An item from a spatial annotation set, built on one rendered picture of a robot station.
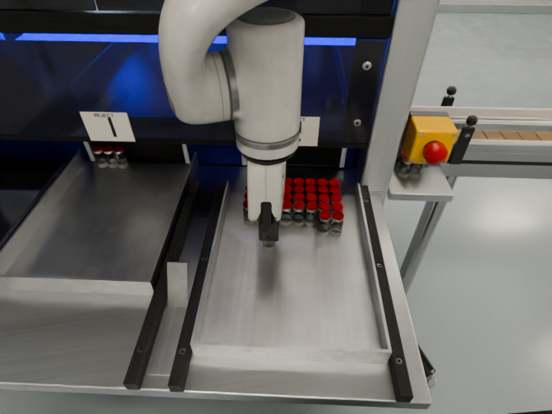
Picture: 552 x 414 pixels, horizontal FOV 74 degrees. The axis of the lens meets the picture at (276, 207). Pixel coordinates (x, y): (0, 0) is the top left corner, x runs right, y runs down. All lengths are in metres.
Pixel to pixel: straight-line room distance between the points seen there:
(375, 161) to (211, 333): 0.42
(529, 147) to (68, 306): 0.93
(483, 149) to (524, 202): 1.55
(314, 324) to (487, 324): 1.29
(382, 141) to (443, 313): 1.15
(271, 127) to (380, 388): 0.36
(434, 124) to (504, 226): 1.56
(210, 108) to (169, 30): 0.09
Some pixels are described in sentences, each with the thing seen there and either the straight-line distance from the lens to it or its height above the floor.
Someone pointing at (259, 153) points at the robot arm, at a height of 1.11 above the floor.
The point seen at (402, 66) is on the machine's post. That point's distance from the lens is 0.64.
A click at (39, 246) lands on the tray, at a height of 0.88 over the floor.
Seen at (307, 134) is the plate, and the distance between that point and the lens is 0.67.
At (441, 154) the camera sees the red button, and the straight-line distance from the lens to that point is 0.70.
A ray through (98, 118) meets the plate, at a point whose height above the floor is 1.04.
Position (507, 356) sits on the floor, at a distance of 1.74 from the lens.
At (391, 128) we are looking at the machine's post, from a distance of 0.69.
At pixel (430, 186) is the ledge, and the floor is 0.88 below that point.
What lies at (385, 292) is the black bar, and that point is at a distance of 0.58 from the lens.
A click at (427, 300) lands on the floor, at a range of 1.75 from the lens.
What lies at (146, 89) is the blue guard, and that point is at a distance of 0.68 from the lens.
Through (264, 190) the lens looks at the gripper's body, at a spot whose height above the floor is 1.06.
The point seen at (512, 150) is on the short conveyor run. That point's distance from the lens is 0.95.
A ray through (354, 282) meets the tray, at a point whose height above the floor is 0.88.
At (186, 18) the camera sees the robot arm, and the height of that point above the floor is 1.28.
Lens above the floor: 1.37
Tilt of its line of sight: 43 degrees down
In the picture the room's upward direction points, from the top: straight up
